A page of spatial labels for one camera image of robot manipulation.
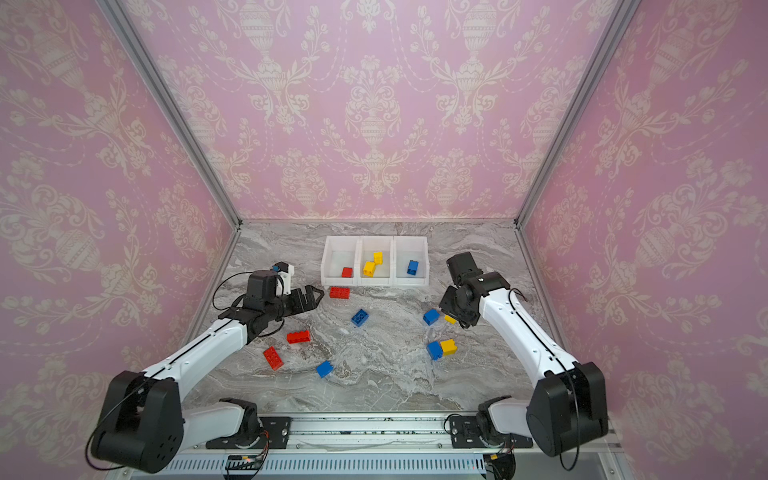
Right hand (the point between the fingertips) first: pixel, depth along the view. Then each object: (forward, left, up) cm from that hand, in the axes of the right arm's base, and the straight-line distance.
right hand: (450, 309), depth 83 cm
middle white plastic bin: (+20, +18, -10) cm, 29 cm away
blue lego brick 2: (+4, +26, -11) cm, 29 cm away
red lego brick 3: (-8, +51, -10) cm, 53 cm away
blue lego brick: (+21, +8, -9) cm, 25 cm away
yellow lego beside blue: (-7, 0, -10) cm, 12 cm away
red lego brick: (+13, +33, -10) cm, 37 cm away
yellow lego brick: (+26, +20, -8) cm, 34 cm away
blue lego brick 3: (-11, +36, -12) cm, 40 cm away
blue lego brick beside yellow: (-8, +4, -10) cm, 13 cm away
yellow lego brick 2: (+21, +24, -9) cm, 33 cm away
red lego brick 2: (-2, +45, -10) cm, 46 cm away
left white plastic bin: (+31, +34, -10) cm, 47 cm away
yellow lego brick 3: (-6, +1, +5) cm, 8 cm away
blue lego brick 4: (+4, +4, -11) cm, 12 cm away
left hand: (+6, +39, 0) cm, 39 cm away
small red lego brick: (+21, +31, -9) cm, 39 cm away
